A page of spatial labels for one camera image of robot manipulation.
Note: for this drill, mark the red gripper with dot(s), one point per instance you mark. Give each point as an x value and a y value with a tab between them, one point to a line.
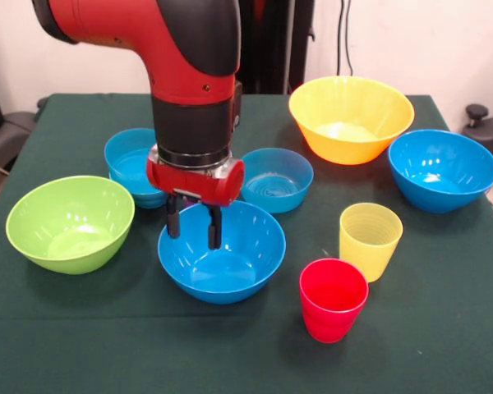
197	182

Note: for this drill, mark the large blue plastic bowl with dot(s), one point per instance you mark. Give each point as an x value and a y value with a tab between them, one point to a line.
443	172
230	267

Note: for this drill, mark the small blue flat-bottomed bowl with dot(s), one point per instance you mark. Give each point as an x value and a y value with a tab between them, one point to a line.
127	160
279	180

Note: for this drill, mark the red plastic cup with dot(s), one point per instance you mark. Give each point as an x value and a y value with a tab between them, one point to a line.
333	303

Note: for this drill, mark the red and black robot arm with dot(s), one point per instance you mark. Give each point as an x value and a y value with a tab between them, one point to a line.
181	61

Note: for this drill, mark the small teal plastic bowl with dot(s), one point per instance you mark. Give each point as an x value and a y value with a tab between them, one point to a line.
148	200

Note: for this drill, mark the large green plastic bowl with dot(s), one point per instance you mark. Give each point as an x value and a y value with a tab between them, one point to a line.
70	221

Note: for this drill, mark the dark green tablecloth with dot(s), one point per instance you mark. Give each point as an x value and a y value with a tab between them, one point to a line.
246	361

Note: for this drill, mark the yellow ribbed plastic cup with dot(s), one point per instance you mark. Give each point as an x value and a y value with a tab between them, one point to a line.
369	246

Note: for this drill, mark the large yellow plastic bowl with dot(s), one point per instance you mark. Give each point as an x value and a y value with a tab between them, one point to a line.
353	123

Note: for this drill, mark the grey pedestal foot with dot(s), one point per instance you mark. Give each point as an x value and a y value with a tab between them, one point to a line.
8	131
489	131

